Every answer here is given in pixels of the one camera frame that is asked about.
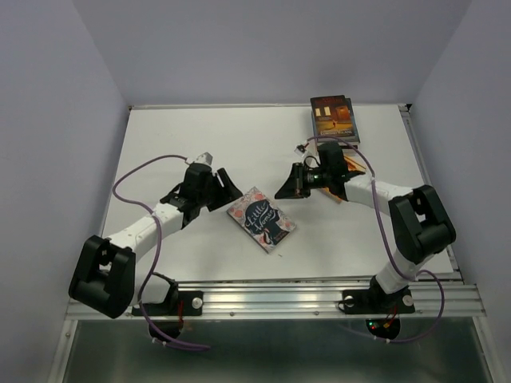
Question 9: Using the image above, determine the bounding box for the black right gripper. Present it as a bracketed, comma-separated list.
[273, 162, 331, 199]

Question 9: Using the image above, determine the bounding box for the Little Women floral book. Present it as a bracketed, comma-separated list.
[227, 187, 296, 254]

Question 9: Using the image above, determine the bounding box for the Huckleberry Finn orange book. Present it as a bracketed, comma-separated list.
[320, 156, 366, 203]

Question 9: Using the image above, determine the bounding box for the Nineteen Eighty Four blue book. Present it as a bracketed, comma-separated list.
[311, 97, 361, 145]

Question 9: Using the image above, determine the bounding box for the Tale of Two Cities book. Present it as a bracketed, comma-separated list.
[316, 141, 358, 156]

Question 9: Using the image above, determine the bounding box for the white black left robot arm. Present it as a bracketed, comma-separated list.
[69, 163, 243, 318]

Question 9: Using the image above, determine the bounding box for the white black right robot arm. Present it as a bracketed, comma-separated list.
[275, 142, 456, 314]

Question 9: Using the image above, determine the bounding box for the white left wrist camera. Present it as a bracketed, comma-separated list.
[193, 152, 213, 167]

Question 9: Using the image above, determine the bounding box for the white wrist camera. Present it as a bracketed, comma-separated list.
[295, 144, 310, 157]
[193, 152, 213, 167]

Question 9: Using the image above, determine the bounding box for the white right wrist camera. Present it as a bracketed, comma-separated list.
[295, 144, 310, 157]

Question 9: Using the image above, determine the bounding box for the aluminium front rail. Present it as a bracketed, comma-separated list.
[65, 282, 488, 320]

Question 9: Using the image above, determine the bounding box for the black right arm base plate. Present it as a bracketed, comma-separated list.
[337, 288, 415, 341]

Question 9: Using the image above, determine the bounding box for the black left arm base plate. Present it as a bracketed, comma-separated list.
[143, 289, 204, 341]

